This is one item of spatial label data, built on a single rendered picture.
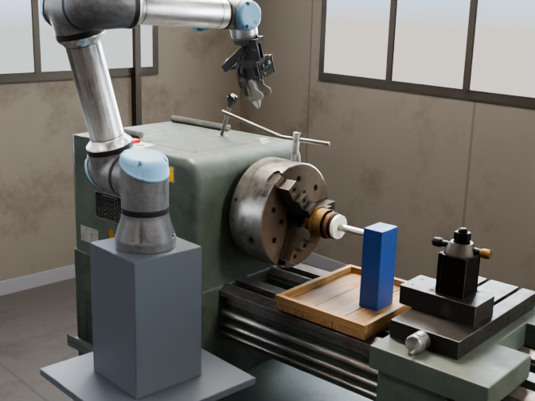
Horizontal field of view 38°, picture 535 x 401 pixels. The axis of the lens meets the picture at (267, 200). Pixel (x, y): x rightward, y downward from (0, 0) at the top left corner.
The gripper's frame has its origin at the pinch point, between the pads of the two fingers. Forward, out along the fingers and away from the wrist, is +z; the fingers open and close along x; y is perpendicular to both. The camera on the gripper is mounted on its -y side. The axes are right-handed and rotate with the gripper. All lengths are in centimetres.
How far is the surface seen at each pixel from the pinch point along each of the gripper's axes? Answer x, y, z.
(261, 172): -9.0, 4.7, 17.2
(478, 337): -24, 75, 46
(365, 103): 204, -104, 84
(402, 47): 208, -76, 51
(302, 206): -8.6, 17.0, 26.9
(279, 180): -9.8, 11.4, 18.7
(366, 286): -14, 38, 46
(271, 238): -16.9, 10.2, 33.9
